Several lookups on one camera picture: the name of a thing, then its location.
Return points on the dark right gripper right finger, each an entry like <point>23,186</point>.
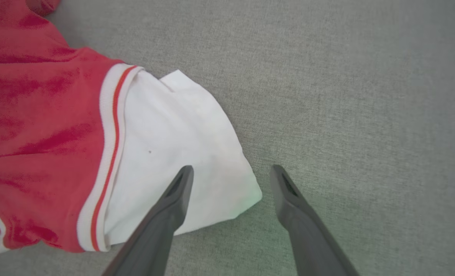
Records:
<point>311,237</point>

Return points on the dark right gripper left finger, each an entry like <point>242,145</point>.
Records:
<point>158,234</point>

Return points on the red and white garment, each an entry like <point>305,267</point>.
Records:
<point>39,134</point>

